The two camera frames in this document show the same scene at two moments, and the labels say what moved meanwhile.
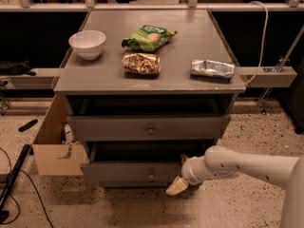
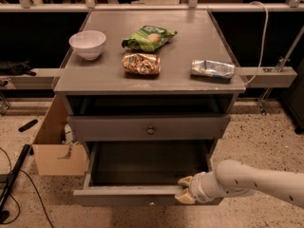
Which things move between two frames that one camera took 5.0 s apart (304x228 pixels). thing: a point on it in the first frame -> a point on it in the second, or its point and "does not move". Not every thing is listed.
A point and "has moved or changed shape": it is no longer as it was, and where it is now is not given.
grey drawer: [138, 161] has moved or changed shape
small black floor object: [28, 125] does not move
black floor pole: [4, 215] does not move
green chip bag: [148, 38] does not move
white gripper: [188, 172] -> [199, 187]
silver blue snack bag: [213, 68] does not move
